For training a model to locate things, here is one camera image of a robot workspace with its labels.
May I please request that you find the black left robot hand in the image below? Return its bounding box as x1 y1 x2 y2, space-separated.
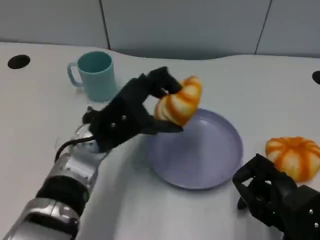
87 66 185 154

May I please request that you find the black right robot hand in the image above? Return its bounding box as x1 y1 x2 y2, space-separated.
232 153 320 240

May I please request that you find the pale green mug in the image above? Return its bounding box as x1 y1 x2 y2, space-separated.
66 50 119 103

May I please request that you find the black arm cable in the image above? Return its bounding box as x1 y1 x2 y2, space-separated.
54 135 97 162

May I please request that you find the orange and white bread roll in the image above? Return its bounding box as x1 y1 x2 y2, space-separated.
153 75 203 127
265 136 320 183

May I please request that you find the lilac plate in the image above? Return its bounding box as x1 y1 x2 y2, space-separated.
146 107 245 191

